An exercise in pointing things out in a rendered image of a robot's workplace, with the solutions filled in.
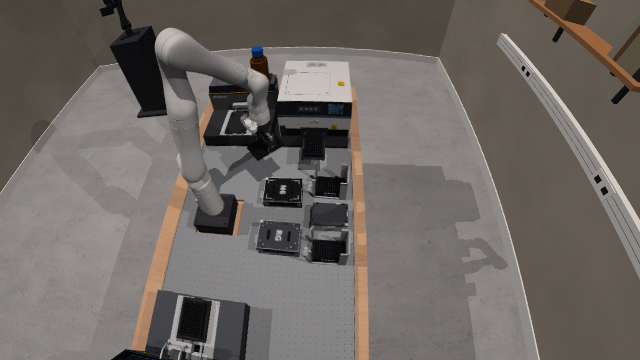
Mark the brown glass bottle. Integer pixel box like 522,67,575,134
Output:
250,56,270,80

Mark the blue bottle cap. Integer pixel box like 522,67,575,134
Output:
251,46,263,56

